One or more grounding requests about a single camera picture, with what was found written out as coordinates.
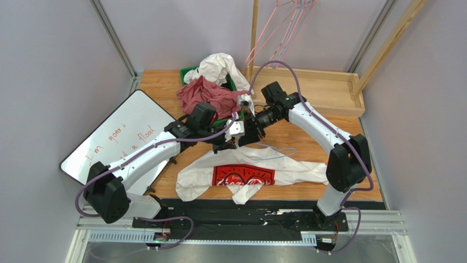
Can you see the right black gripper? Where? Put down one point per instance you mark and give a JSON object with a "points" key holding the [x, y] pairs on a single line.
{"points": [[253, 127]]}

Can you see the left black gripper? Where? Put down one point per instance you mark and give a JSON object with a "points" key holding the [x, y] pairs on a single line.
{"points": [[224, 145]]}

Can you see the white t-shirt red print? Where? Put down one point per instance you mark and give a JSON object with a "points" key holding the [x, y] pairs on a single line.
{"points": [[242, 175]]}

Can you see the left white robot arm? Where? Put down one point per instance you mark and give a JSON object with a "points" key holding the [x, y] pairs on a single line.
{"points": [[106, 196]]}

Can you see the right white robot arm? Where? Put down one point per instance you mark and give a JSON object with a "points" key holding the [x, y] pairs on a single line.
{"points": [[349, 160]]}

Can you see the dusty pink t-shirt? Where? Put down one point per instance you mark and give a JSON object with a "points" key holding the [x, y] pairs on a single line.
{"points": [[202, 90]]}

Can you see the white t-shirt blue print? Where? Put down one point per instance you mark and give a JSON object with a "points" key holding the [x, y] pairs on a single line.
{"points": [[215, 68]]}

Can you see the green plastic bin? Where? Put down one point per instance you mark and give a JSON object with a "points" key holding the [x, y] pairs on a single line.
{"points": [[229, 85]]}

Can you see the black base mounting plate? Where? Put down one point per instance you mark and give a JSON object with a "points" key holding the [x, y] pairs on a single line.
{"points": [[257, 220]]}

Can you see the wooden rack base tray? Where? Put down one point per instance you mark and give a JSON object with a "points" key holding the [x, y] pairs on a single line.
{"points": [[328, 92]]}

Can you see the right aluminium corner profile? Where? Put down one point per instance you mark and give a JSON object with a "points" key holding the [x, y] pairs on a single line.
{"points": [[371, 35]]}

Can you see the aluminium corner profile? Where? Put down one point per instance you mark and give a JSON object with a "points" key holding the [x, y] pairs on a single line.
{"points": [[371, 35], [114, 38]]}

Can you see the left aluminium corner profile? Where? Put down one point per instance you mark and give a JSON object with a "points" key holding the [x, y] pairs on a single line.
{"points": [[114, 38]]}

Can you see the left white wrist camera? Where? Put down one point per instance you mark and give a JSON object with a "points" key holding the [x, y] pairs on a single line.
{"points": [[236, 130]]}

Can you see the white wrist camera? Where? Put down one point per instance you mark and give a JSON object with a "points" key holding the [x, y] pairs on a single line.
{"points": [[245, 102], [236, 130]]}

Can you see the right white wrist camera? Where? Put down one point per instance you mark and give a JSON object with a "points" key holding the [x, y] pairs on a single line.
{"points": [[245, 102]]}

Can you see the wooden rack left post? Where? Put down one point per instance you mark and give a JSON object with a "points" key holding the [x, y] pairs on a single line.
{"points": [[253, 38]]}

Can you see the wooden rack post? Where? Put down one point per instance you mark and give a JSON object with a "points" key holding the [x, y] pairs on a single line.
{"points": [[253, 38], [403, 23]]}

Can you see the white whiteboard black frame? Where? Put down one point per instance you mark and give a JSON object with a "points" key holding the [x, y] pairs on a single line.
{"points": [[133, 124]]}

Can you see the light blue wire hanger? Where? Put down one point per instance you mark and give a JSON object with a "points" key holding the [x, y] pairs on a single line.
{"points": [[298, 16]]}

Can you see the aluminium frame rail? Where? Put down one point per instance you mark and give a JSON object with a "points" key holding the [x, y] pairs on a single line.
{"points": [[374, 236]]}

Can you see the wooden rack right post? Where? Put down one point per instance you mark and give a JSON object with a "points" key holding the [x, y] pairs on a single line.
{"points": [[403, 23]]}

